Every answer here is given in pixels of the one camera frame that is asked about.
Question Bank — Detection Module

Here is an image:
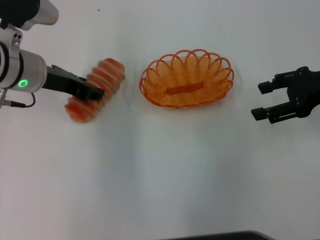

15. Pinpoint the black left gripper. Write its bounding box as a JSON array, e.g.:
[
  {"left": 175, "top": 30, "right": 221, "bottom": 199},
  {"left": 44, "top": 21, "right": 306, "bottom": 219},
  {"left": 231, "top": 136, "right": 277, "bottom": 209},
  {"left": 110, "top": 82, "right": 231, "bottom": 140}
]
[{"left": 41, "top": 64, "right": 106, "bottom": 102}]

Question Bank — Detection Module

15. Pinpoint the thin black cable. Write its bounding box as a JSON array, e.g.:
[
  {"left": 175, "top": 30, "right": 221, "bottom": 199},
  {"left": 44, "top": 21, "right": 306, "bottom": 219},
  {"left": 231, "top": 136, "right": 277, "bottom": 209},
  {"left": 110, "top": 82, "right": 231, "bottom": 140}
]
[{"left": 3, "top": 92, "right": 36, "bottom": 109}]

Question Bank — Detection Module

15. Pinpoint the orange woven plastic basket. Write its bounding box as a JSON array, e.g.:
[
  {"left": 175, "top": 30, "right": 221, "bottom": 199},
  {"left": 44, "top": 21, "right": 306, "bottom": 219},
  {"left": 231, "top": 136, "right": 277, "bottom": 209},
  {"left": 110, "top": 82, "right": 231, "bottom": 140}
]
[{"left": 139, "top": 48, "right": 235, "bottom": 109}]

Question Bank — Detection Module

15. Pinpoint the orange sliced bread loaf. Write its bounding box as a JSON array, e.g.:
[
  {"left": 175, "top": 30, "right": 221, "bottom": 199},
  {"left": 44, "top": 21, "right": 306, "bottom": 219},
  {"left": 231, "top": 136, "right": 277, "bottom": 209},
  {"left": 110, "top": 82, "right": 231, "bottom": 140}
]
[{"left": 64, "top": 57, "right": 127, "bottom": 124}]

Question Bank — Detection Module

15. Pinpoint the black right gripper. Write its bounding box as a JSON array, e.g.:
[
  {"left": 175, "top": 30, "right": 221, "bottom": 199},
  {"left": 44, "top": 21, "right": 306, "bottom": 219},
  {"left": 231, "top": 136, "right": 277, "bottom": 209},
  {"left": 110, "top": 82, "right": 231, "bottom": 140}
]
[{"left": 250, "top": 65, "right": 320, "bottom": 125}]

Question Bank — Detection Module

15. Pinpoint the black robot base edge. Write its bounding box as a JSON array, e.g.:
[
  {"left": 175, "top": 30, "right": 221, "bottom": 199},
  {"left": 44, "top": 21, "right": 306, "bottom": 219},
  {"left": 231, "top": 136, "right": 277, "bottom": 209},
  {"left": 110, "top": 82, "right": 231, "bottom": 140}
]
[{"left": 164, "top": 230, "right": 274, "bottom": 240}]

